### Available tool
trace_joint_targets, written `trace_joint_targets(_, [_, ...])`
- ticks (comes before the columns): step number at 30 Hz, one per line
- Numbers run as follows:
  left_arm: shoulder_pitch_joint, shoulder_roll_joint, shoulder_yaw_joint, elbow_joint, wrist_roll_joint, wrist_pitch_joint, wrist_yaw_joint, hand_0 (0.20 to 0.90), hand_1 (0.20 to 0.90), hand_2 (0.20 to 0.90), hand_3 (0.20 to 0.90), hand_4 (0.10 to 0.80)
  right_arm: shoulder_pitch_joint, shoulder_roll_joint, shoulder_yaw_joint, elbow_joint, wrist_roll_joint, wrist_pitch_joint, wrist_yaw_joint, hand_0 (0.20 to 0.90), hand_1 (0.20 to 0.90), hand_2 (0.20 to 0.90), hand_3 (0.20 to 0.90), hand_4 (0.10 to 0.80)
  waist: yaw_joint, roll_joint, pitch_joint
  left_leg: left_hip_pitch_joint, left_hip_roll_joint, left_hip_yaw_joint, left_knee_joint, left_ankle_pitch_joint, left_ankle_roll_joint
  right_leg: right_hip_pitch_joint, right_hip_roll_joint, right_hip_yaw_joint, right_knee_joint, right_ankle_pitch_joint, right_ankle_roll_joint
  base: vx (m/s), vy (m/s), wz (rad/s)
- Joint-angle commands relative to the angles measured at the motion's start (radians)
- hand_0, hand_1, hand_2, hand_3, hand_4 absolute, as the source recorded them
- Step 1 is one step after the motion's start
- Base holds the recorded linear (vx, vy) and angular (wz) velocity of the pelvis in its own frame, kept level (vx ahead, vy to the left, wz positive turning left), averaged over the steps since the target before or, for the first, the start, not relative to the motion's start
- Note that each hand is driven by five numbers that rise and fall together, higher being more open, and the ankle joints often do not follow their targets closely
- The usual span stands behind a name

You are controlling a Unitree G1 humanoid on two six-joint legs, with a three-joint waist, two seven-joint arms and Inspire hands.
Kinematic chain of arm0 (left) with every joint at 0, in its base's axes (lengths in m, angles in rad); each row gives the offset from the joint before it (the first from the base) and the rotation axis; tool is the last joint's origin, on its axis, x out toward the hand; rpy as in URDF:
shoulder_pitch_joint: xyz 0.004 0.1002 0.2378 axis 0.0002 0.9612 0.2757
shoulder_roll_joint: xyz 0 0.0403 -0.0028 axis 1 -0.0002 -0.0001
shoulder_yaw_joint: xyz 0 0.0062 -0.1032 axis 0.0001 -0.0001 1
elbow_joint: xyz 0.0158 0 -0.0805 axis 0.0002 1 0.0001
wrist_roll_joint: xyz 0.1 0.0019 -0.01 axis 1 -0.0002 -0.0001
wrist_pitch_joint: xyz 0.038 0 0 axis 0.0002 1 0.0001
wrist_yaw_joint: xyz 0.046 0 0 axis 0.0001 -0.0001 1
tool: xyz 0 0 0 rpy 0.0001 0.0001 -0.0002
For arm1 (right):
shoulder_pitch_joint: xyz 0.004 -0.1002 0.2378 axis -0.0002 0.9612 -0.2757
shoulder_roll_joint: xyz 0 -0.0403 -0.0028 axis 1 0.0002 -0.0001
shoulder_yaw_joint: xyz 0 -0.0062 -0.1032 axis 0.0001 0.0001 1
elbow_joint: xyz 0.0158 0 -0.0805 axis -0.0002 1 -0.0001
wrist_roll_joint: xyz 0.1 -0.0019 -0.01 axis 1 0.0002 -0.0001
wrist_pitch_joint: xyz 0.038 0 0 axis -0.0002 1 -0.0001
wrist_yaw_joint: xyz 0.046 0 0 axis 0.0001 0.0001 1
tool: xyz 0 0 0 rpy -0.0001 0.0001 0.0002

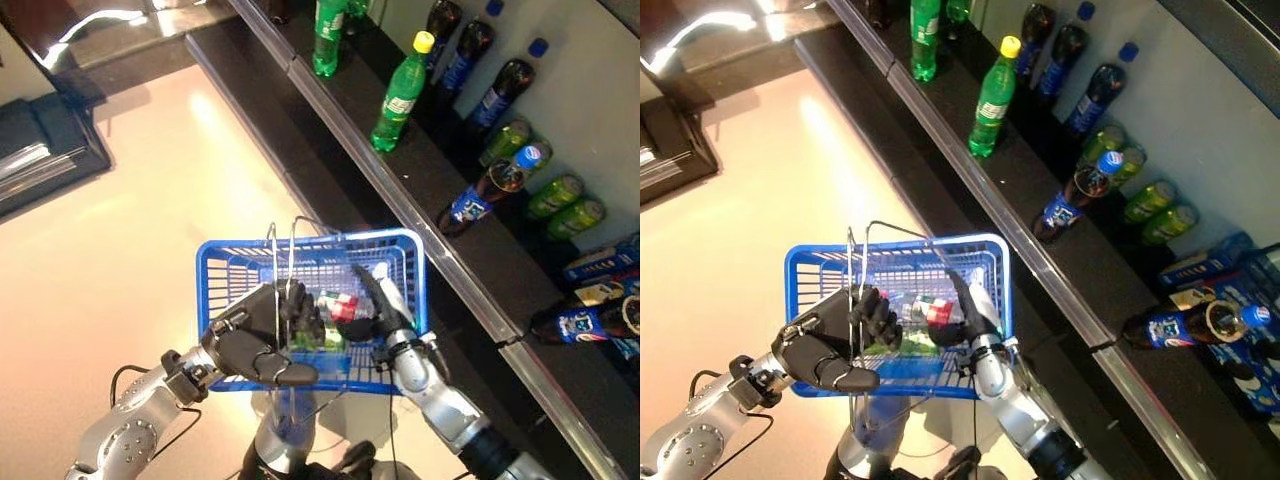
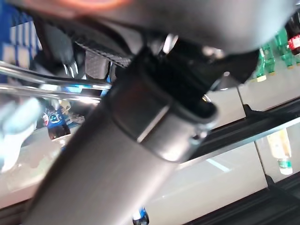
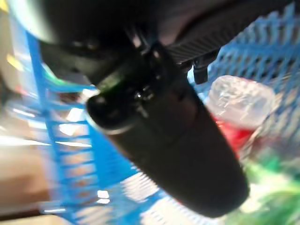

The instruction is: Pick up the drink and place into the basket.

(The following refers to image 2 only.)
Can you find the Coca-Cola bottle red cap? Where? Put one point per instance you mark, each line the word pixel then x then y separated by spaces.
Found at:
pixel 294 43

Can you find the green Sprite bottle yellow cap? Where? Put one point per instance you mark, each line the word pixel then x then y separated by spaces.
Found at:
pixel 286 51
pixel 270 61
pixel 260 68

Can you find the Pepsi cola bottle blue cap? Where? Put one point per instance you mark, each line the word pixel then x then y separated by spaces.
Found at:
pixel 55 118

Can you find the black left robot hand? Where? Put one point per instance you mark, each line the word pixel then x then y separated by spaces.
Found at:
pixel 122 164

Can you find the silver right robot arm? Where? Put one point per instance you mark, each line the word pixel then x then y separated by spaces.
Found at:
pixel 16 131

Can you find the pale yellow drink bottle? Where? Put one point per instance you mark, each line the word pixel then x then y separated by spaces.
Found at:
pixel 284 164

